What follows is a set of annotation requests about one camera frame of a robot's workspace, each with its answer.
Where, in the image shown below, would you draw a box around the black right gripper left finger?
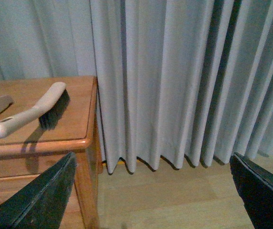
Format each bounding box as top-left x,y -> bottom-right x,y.
0,152 -> 77,229

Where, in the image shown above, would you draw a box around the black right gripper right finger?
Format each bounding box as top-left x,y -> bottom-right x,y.
230,153 -> 273,229

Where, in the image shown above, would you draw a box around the beige hand brush black bristles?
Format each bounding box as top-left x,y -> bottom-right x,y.
0,82 -> 70,139

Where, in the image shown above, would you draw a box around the wooden nightstand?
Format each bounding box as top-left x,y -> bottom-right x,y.
0,76 -> 102,229

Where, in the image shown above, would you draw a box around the light grey curtain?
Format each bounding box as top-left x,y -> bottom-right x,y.
0,0 -> 273,173

